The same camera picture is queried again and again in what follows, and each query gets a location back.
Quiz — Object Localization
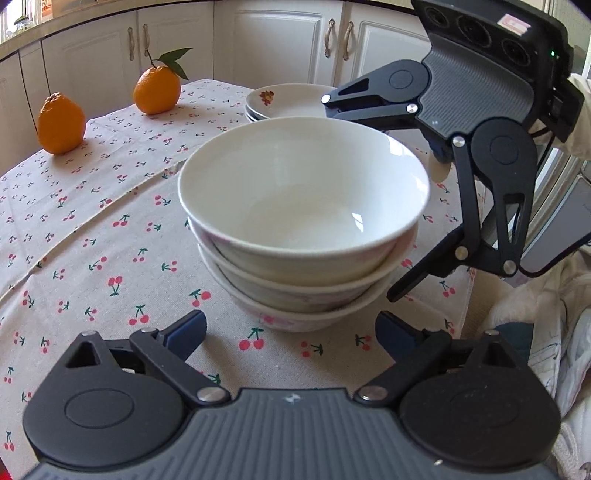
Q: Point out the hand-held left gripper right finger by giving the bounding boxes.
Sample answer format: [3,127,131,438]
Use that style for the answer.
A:
[355,311,536,409]

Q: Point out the bumpy orange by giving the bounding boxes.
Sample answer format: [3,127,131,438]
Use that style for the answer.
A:
[37,92,87,155]

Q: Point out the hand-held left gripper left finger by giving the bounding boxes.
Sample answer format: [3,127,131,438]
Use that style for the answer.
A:
[55,310,230,408]

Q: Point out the white pink flower bowl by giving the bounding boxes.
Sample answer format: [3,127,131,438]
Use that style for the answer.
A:
[188,217,419,312]
[178,117,431,285]
[198,242,414,333]

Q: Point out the white padded jacket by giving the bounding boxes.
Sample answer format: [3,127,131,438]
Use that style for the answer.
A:
[480,251,591,480]

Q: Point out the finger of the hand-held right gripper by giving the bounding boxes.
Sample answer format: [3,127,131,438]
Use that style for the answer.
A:
[387,136,539,304]
[321,67,455,164]

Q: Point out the cherry print tablecloth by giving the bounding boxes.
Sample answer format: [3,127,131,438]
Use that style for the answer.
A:
[0,78,478,462]

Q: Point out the white kitchen cabinets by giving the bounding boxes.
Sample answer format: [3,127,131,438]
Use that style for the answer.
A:
[0,0,591,280]

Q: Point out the orange with leaf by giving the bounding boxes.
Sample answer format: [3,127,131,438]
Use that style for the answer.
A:
[133,47,194,116]

